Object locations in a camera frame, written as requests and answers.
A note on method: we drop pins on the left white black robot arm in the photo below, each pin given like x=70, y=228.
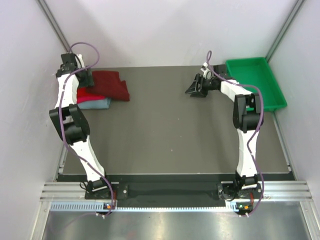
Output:
x=73, y=127

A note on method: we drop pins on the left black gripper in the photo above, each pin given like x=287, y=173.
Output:
x=88, y=81

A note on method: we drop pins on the green plastic bin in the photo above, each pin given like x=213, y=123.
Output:
x=257, y=72

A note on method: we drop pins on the folded pink t shirt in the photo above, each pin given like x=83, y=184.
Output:
x=83, y=99

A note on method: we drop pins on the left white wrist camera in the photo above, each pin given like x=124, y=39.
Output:
x=80, y=62

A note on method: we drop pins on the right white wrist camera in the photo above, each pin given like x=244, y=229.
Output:
x=206, y=71

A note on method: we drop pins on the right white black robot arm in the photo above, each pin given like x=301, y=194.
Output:
x=247, y=118

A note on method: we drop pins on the corner aluminium post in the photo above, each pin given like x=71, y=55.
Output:
x=54, y=25
x=293, y=13

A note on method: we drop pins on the right corner aluminium post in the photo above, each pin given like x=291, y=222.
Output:
x=293, y=13

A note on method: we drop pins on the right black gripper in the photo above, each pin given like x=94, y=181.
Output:
x=198, y=80

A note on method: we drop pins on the dark red t shirt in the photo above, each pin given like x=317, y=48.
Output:
x=108, y=84

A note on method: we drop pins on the left corner aluminium post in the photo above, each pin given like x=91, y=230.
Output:
x=54, y=25

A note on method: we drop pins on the slotted grey cable duct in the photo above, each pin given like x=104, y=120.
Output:
x=103, y=207

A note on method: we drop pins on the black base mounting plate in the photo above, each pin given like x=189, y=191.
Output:
x=125, y=190

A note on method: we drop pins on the folded bright red t shirt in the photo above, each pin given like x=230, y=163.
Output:
x=82, y=93

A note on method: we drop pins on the aluminium frame rail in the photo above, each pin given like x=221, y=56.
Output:
x=274, y=191

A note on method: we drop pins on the folded grey blue t shirt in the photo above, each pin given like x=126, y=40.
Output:
x=95, y=104

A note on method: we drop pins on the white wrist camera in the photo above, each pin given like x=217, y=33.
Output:
x=206, y=71
x=80, y=62

